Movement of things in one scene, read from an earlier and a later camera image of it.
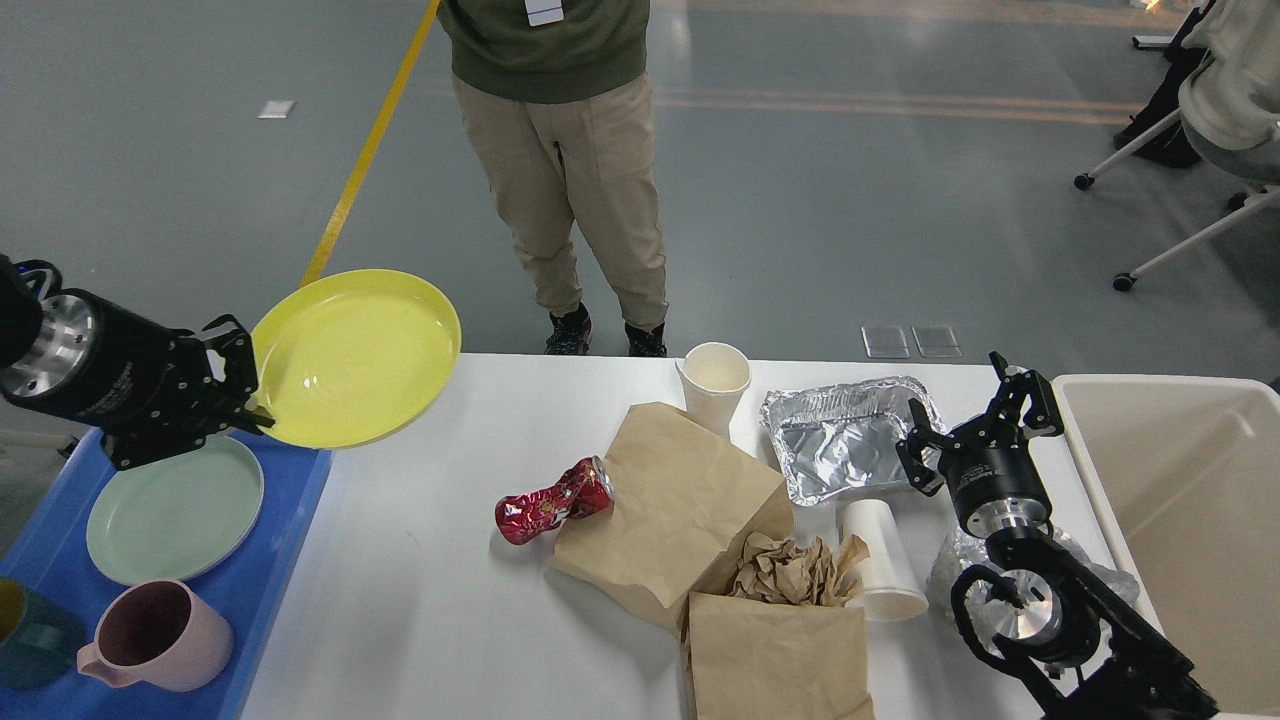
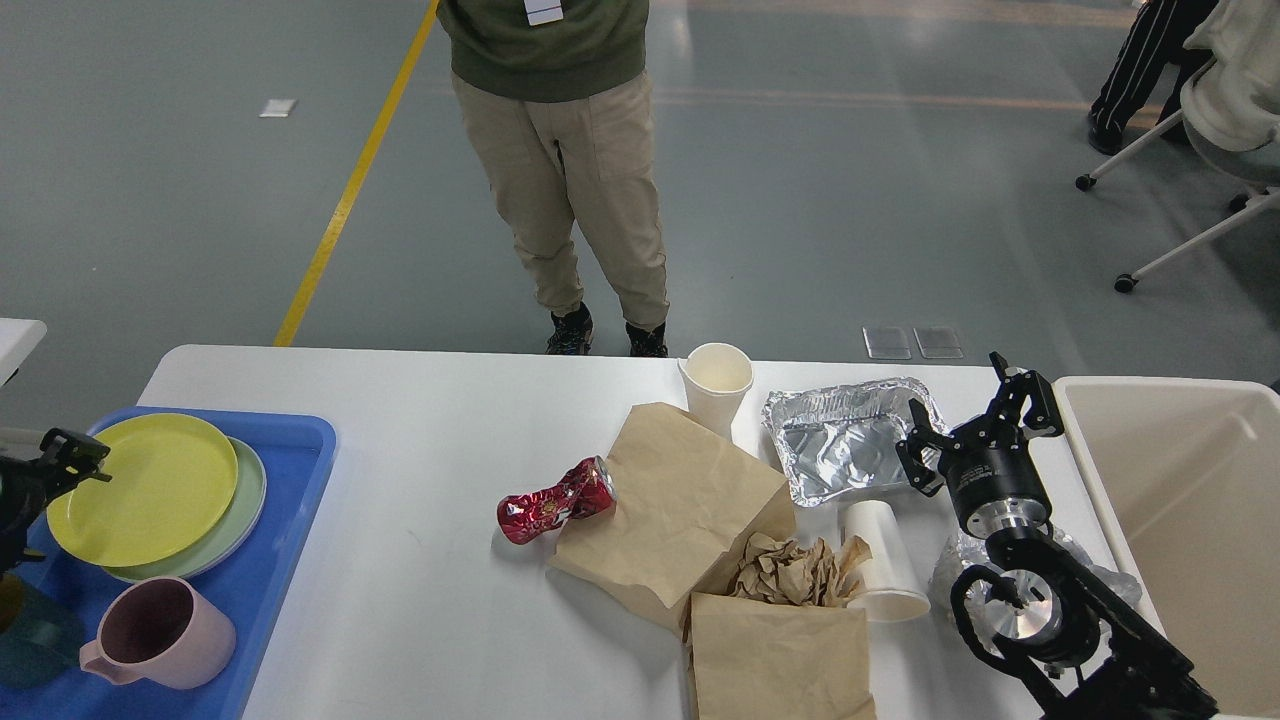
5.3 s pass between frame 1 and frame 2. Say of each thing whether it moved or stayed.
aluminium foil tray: stayed
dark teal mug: stayed
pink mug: stayed
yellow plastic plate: moved
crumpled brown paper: stayed
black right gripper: stayed
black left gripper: moved
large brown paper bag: stayed
